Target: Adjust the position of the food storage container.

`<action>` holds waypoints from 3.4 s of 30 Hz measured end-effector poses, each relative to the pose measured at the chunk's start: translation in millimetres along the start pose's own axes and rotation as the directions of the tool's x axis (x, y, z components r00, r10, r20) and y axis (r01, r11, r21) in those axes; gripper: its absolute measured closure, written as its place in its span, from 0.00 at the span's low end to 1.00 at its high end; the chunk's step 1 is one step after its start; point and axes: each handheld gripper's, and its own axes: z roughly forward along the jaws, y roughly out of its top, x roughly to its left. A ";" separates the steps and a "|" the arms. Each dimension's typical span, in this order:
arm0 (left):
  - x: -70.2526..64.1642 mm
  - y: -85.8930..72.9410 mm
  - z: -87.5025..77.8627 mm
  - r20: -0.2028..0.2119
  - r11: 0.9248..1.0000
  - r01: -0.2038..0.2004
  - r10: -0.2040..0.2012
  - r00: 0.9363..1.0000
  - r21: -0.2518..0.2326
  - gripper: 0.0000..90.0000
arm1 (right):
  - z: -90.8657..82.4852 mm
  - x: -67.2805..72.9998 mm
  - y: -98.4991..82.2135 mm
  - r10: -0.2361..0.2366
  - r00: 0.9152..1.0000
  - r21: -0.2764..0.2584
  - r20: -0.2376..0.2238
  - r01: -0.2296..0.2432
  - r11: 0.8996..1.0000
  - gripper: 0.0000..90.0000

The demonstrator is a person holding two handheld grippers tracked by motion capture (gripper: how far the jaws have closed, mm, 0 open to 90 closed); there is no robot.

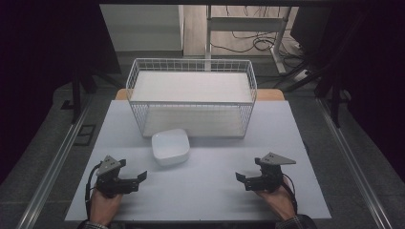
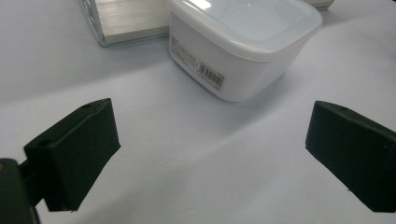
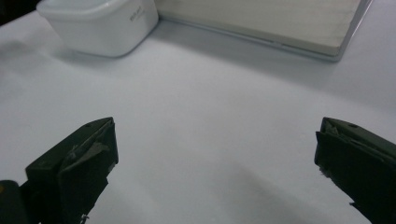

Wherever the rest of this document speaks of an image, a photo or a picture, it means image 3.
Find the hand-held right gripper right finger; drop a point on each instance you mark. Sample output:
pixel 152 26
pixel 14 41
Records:
pixel 358 161

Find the beige board with grey frame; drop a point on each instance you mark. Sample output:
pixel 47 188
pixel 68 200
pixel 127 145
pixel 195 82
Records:
pixel 264 21

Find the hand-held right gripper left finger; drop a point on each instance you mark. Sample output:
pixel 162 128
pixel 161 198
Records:
pixel 77 168

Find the white plastic container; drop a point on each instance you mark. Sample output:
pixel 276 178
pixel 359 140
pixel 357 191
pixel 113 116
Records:
pixel 102 28

